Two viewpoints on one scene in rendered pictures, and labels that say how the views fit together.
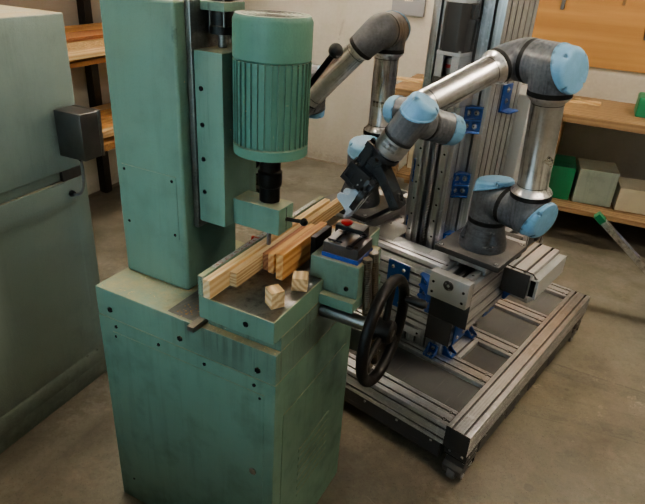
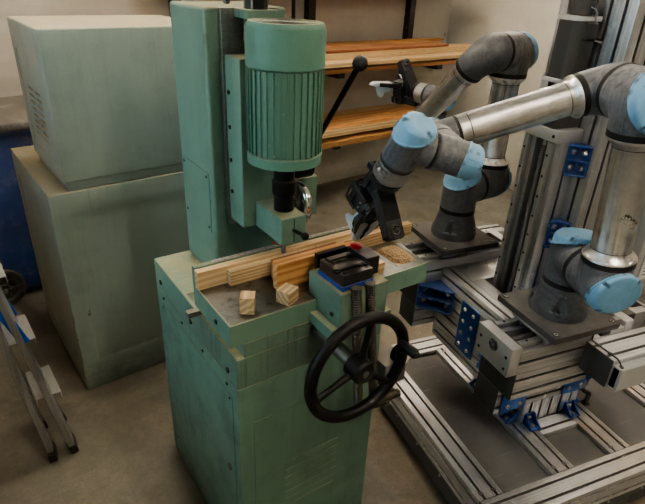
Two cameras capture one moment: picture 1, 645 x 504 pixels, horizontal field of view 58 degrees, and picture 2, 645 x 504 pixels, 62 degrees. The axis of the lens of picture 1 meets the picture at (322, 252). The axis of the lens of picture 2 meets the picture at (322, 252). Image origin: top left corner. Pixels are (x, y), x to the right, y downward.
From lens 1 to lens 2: 61 cm
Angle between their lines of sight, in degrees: 25
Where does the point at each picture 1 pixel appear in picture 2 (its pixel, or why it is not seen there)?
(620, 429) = not seen: outside the picture
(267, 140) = (264, 147)
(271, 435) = (238, 437)
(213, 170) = (236, 171)
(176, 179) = (209, 175)
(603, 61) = not seen: outside the picture
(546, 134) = (623, 185)
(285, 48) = (278, 55)
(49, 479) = (131, 413)
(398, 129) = (387, 151)
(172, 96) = (205, 97)
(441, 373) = (511, 443)
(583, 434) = not seen: outside the picture
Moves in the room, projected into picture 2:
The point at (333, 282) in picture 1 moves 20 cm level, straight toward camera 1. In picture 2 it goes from (323, 304) to (274, 347)
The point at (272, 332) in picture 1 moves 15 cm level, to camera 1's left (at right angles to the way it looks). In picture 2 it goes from (229, 336) to (178, 315)
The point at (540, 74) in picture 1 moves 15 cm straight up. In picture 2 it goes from (617, 108) to (641, 26)
